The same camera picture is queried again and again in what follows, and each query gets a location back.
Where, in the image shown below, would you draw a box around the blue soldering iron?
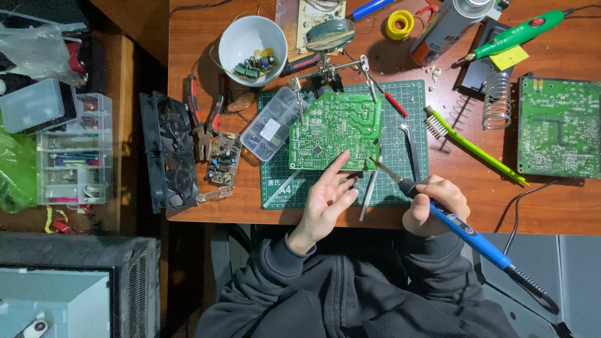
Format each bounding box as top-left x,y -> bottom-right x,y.
368,156 -> 561,315

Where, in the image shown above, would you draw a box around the white bowl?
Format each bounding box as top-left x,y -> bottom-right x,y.
218,15 -> 288,88

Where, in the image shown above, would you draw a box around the person's dark hoodie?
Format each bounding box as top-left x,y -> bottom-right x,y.
244,229 -> 451,338

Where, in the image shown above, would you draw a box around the person's right hand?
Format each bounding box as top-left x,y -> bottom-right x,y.
402,175 -> 471,238

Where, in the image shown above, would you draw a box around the green handled brush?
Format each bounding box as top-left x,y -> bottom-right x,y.
424,105 -> 531,187

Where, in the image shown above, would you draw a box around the clear plastic bag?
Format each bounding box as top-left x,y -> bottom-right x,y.
0,23 -> 88,88

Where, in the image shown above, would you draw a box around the green circuit board cut corner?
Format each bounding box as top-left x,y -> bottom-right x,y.
288,91 -> 384,172

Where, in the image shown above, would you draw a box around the straight silver tweezers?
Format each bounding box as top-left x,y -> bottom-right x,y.
359,169 -> 384,223

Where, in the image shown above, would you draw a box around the helping hands stand with magnifier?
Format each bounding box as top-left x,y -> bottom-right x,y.
287,18 -> 382,119

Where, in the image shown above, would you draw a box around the tan circuit board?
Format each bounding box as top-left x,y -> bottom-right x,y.
296,0 -> 347,55

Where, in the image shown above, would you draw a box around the clear lidded plastic box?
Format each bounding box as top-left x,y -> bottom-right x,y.
0,78 -> 79,135

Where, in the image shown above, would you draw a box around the brass wire coil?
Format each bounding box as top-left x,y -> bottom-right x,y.
225,91 -> 257,114

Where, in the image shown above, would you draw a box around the black iron stand base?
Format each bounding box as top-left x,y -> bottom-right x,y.
453,18 -> 515,95

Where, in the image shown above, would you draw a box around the heap of electronic components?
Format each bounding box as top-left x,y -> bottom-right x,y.
233,47 -> 281,84

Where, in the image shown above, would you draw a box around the person's left hand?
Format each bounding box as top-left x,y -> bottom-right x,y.
287,150 -> 360,254

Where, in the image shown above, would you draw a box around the green rotary tool pen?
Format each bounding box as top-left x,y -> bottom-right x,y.
453,9 -> 576,67

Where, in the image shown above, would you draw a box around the blue desoldering pump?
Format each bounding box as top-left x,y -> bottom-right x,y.
347,0 -> 398,23

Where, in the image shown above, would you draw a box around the green cutting mat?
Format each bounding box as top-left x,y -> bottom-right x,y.
257,79 -> 430,210

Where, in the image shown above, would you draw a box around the curved silver tweezers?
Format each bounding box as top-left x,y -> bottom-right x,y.
398,123 -> 422,184

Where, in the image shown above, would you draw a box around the clear compartment parts box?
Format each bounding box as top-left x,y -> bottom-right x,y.
240,86 -> 309,162

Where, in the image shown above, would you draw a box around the grey spray can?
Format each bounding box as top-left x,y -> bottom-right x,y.
410,0 -> 496,67

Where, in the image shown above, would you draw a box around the yellow sponge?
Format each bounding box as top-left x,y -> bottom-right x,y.
488,44 -> 530,72

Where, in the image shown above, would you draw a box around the yellow tape roll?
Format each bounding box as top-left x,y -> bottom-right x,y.
385,9 -> 416,41

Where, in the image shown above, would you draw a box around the black handled tool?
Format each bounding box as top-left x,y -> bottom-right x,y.
280,52 -> 323,78

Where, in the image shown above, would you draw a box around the black dual fan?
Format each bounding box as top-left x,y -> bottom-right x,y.
139,90 -> 201,215

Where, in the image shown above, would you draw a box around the red black pliers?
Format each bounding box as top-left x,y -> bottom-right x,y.
182,74 -> 231,163

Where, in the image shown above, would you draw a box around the silver spring iron holder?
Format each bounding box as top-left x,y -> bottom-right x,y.
482,71 -> 513,131

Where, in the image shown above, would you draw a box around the yellow red scraps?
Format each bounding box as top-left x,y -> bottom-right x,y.
44,207 -> 86,235

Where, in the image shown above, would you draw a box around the green plastic bag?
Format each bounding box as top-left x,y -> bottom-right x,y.
0,126 -> 39,215

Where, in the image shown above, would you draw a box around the black boxy appliance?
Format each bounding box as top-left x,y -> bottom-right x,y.
0,232 -> 162,338

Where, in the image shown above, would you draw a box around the black power cable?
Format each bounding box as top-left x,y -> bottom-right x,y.
493,180 -> 560,255

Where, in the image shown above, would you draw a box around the large rectangular green circuit board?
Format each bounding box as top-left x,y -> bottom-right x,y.
516,74 -> 601,179

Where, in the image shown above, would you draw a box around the clear drawer organizer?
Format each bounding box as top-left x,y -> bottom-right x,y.
36,93 -> 114,206

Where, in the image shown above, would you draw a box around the clear plastic piece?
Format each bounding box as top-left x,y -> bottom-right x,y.
196,185 -> 234,204

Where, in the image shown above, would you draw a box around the small power supply board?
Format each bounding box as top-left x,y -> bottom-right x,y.
206,131 -> 243,186

